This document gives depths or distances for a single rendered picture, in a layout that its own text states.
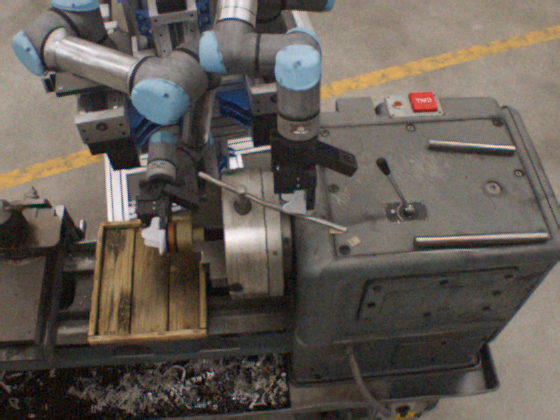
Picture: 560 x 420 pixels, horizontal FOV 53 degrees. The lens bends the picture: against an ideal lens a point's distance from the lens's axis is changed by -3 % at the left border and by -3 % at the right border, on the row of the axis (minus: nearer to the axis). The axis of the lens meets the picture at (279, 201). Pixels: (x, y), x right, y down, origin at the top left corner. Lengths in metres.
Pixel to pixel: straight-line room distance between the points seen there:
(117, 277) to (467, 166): 0.95
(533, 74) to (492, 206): 2.42
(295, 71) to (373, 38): 2.71
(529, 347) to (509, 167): 1.36
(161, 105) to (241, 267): 0.39
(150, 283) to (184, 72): 0.60
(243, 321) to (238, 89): 0.70
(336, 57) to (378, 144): 2.15
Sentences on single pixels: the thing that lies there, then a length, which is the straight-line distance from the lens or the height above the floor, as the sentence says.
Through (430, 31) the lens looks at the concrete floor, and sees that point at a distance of 3.77.
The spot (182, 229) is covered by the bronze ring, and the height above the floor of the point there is 1.12.
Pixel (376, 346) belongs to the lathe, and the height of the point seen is 0.78.
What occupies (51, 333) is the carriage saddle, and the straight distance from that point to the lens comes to 1.59.
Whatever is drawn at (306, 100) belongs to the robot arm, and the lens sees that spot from 0.97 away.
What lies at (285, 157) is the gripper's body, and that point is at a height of 1.46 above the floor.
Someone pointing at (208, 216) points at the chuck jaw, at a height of 1.14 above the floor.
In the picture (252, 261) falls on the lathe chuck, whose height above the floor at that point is 1.17.
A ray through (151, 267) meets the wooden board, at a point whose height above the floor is 0.89.
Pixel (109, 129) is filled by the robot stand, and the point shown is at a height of 1.07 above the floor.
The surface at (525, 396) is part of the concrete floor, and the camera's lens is 2.56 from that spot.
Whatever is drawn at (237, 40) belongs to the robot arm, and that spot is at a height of 1.60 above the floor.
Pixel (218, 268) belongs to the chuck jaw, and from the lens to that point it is 1.33.
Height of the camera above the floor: 2.28
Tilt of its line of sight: 55 degrees down
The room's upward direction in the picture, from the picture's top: straight up
